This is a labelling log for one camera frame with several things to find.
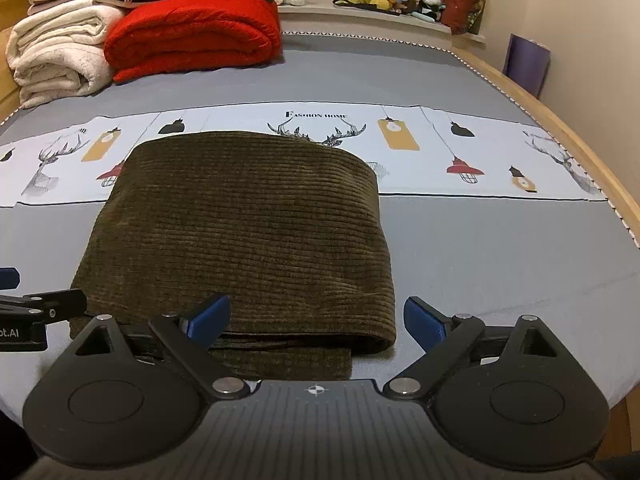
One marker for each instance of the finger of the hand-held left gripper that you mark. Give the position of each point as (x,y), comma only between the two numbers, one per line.
(9,279)
(60,302)

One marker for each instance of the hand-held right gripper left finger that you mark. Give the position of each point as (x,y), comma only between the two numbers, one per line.
(210,317)

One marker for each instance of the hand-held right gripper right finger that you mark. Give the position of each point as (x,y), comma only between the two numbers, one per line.
(425,317)

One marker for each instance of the cream fleece folded blanket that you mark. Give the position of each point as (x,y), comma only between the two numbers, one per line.
(55,55)

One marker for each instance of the purple board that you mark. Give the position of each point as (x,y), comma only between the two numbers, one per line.
(525,65)

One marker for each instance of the red folded blanket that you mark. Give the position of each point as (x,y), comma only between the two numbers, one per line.
(195,35)

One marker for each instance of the panda plush toy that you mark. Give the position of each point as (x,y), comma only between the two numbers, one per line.
(431,2)

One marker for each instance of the red cushion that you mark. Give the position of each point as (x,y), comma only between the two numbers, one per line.
(465,2)

